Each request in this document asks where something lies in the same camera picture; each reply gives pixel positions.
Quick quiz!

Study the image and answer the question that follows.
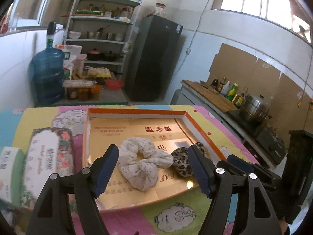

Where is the leopard print scrunchie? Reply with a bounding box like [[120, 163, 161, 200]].
[[171, 147, 194, 178]]

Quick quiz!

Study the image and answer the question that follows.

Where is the white floral scrunchie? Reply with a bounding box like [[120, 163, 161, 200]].
[[117, 137, 173, 192]]

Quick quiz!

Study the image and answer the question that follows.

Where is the black gas stove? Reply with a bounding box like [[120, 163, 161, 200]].
[[256, 127, 286, 165]]

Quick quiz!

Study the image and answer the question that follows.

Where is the steel cooking pot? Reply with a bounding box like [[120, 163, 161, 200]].
[[239, 94, 270, 123]]

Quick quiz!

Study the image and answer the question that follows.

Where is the floral tissue box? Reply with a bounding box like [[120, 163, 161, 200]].
[[21, 127, 74, 209]]

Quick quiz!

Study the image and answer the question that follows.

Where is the green white tissue box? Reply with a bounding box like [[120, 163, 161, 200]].
[[0, 146, 25, 207]]

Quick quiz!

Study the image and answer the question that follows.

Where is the colourful cartoon quilt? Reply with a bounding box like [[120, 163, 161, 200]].
[[1, 105, 256, 234]]

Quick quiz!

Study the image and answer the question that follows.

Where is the green yellow bottle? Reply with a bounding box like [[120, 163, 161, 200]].
[[226, 83, 239, 101]]

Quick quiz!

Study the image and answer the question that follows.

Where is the white spray bottle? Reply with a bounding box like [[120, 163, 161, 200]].
[[220, 81, 230, 97]]

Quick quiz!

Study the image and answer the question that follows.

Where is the orange shallow cardboard box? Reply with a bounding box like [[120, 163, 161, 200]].
[[82, 108, 224, 212]]

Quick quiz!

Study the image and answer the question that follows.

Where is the wooden cutting board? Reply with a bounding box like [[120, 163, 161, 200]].
[[181, 80, 238, 113]]

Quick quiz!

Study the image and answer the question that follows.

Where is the red plastic basket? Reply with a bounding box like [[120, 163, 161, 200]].
[[106, 78, 124, 90]]

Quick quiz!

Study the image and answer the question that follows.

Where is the black refrigerator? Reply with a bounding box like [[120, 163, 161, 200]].
[[125, 15, 183, 102]]

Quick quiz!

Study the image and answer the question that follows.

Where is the blue water jug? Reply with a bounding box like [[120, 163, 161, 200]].
[[31, 21, 65, 106]]

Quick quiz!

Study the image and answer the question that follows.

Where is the egg tray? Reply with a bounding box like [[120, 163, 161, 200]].
[[87, 67, 112, 80]]

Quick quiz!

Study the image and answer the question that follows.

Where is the glass jar on fridge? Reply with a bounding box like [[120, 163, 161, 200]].
[[153, 3, 166, 18]]

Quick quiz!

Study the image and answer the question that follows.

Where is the grey metal shelf rack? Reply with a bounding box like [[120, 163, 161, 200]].
[[63, 0, 142, 75]]

